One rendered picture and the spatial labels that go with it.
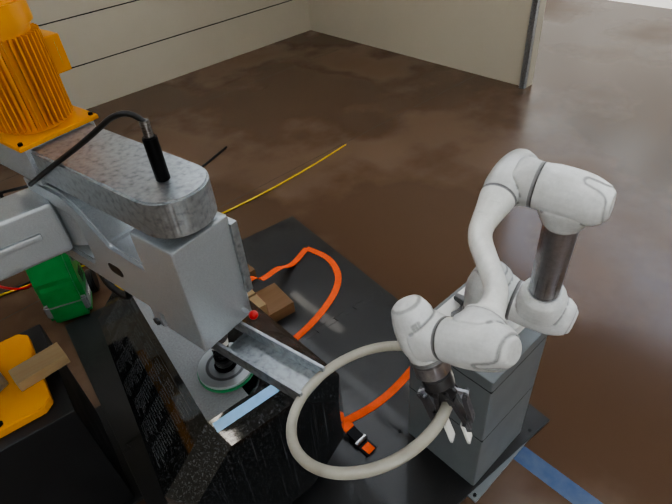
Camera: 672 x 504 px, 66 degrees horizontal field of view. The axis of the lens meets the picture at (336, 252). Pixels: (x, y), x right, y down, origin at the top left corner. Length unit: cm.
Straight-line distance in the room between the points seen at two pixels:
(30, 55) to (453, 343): 149
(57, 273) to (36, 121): 187
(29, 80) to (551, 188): 156
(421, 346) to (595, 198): 60
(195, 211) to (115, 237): 49
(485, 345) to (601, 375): 217
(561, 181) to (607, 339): 205
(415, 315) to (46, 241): 142
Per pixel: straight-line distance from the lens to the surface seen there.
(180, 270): 152
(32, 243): 211
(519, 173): 148
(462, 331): 111
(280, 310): 328
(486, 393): 210
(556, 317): 193
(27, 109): 192
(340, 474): 133
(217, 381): 199
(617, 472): 292
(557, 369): 318
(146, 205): 143
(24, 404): 241
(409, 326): 116
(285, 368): 171
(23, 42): 188
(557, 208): 147
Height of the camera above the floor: 241
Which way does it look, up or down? 40 degrees down
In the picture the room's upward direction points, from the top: 6 degrees counter-clockwise
